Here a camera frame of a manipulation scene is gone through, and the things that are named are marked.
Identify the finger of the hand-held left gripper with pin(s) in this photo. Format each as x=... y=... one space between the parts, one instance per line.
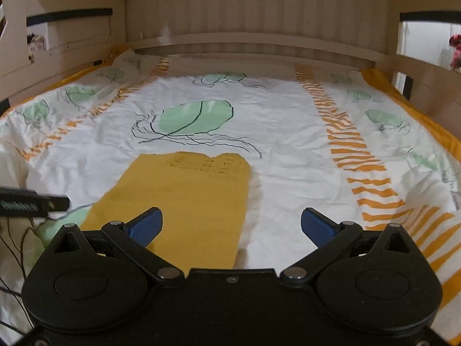
x=59 y=203

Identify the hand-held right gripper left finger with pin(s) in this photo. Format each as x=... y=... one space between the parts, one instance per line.
x=146 y=225

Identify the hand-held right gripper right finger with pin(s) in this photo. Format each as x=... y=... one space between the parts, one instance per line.
x=318 y=227

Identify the mustard yellow knit sweater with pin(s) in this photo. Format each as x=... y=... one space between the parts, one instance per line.
x=187 y=205

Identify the white leaf-print blanket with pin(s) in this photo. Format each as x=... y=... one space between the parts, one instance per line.
x=288 y=151

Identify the cluttered background items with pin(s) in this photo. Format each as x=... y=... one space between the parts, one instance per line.
x=36 y=47

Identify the pink plush toy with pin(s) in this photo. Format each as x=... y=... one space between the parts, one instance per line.
x=456 y=47

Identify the wooden bed frame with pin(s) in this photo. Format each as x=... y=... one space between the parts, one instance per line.
x=252 y=7

